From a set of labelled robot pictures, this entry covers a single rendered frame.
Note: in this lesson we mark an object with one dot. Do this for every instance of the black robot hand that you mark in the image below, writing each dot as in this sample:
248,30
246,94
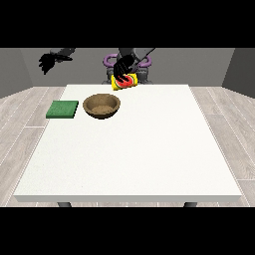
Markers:
124,67
48,62

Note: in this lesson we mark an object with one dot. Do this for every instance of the yellow cup with melon print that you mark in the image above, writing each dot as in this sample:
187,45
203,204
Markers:
127,82

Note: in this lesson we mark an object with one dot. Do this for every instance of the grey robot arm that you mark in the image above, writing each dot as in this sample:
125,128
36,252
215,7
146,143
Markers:
63,51

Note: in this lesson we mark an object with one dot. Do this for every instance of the brown wooden bowl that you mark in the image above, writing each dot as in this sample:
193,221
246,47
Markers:
101,106

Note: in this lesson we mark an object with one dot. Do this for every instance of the green square pad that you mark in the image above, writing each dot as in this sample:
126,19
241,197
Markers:
62,109

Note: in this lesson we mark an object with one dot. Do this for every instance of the grey robot trunk purple rings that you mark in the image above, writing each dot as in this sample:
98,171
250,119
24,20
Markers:
143,73

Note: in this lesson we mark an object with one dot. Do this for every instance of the dark table leg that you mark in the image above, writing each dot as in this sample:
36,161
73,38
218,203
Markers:
190,204
64,204

